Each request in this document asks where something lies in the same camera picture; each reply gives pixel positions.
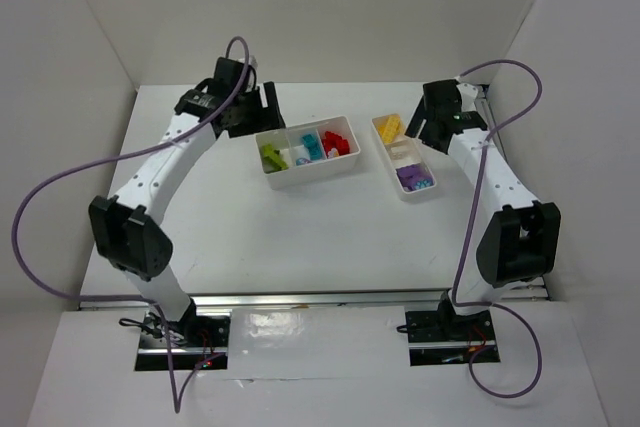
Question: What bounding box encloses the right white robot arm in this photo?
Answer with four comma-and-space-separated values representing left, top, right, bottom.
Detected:
405, 79, 561, 333

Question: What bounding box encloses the wide white divided tray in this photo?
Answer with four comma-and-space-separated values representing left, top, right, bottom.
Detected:
255, 116, 361, 190

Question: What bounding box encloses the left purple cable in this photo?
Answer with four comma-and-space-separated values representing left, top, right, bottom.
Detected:
10, 36, 251, 414

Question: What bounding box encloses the yellow lego plate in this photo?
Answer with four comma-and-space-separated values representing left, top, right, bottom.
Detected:
377, 114, 402, 137

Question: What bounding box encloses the aluminium rail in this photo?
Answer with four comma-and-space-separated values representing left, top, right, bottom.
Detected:
79, 281, 550, 310

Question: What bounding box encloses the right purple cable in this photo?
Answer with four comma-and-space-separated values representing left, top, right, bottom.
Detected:
449, 59, 545, 398

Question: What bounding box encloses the white small lego piece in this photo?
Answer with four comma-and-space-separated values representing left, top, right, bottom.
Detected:
388, 145, 411, 160

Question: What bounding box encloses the purple flower lego piece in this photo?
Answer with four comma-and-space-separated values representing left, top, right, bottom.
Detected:
410, 176, 434, 192

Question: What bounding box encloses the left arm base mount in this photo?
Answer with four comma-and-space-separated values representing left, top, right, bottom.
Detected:
118, 312, 231, 372

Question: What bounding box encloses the purple lego brick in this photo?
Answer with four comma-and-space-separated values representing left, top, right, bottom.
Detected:
396, 164, 422, 191

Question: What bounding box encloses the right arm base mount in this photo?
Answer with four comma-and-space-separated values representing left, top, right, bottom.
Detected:
396, 311, 500, 367

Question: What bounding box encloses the green and teal lego stack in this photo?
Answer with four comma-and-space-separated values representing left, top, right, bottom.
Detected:
259, 144, 289, 173

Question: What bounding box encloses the purple cable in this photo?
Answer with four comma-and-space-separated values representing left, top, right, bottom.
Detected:
449, 59, 545, 398
10, 36, 251, 414

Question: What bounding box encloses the red lego cluster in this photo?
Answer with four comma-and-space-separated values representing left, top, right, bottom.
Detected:
321, 131, 351, 159

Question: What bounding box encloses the teal long lego brick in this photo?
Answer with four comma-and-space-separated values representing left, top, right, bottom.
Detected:
300, 134, 323, 161

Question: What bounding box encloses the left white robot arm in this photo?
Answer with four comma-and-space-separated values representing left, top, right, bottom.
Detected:
89, 57, 285, 342

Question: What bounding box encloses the teal rounded lego brick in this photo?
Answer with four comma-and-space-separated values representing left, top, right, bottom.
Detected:
295, 157, 313, 166

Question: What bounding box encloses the yellow lego brick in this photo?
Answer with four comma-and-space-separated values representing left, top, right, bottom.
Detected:
378, 122, 401, 144

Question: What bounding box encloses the narrow white divided tray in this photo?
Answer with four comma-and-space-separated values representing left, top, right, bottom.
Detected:
371, 113, 437, 203

